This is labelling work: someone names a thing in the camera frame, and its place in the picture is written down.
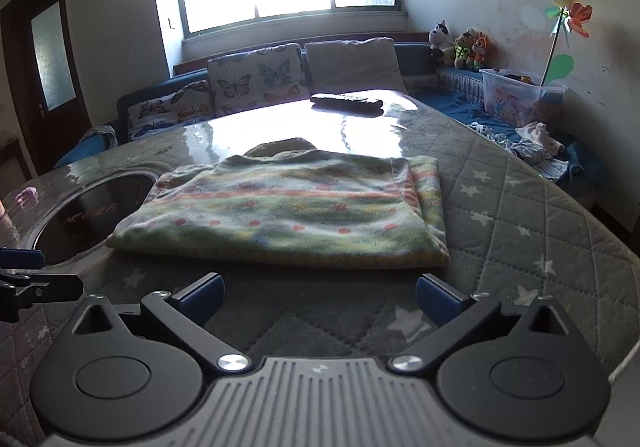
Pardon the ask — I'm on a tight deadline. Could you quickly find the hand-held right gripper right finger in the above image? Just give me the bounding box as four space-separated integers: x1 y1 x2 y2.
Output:
390 272 582 375

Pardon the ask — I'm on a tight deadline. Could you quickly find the white cable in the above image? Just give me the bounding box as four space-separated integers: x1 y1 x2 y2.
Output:
607 336 640 384

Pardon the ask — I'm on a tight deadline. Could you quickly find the colourful flower pinwheel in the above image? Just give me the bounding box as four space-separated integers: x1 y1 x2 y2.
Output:
539 0 594 88

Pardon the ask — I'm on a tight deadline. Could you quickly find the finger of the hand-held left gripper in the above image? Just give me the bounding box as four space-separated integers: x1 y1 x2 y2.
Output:
0 269 84 304
0 248 45 269

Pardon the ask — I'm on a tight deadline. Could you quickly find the black and white plush dog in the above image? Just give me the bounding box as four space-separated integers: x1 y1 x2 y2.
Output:
428 20 454 66

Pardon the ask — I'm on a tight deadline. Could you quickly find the striped blue garment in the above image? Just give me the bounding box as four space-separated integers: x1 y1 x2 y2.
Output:
514 139 584 181

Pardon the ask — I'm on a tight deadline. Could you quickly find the dark wooden glass-pane door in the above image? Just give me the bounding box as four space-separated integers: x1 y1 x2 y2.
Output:
0 0 94 174

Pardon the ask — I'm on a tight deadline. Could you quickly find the orange plush fox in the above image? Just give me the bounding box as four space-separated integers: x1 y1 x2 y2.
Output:
472 32 494 71

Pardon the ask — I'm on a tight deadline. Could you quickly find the clear plastic toy box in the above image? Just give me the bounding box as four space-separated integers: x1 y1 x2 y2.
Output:
478 68 567 128

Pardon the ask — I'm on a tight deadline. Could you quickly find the blue cloth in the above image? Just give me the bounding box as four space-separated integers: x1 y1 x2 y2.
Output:
52 134 119 171

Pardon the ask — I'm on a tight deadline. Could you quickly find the square butterfly print cushion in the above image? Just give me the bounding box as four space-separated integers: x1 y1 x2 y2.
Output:
207 42 311 117

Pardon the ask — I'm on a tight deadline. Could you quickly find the blue sofa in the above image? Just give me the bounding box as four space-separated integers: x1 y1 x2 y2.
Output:
52 40 601 209

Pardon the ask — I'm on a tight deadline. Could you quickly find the flat butterfly print cushion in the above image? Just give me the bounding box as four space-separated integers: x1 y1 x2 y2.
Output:
127 79 214 143

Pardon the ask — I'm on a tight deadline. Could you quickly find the plain white cushion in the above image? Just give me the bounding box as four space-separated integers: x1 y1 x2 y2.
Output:
303 36 409 97

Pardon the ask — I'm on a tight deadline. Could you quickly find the dark wooden sideboard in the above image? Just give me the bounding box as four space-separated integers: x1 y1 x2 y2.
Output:
0 136 32 194

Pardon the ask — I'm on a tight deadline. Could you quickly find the green patterned child's shirt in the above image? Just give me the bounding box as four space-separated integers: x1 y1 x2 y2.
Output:
106 136 451 271

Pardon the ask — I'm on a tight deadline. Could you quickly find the small pink hair tie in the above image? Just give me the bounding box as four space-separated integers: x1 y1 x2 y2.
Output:
14 186 40 209

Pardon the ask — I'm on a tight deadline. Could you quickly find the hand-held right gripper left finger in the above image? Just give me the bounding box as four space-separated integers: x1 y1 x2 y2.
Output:
64 272 253 375

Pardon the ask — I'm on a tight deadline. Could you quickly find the grey crumpled cloth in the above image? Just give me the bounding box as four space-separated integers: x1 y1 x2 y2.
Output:
82 125 119 151

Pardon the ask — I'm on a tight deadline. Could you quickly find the black remote control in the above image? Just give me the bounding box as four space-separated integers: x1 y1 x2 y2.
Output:
309 92 385 117

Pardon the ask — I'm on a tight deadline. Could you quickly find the brown plush bear green vest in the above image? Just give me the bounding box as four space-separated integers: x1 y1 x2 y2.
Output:
453 28 479 69

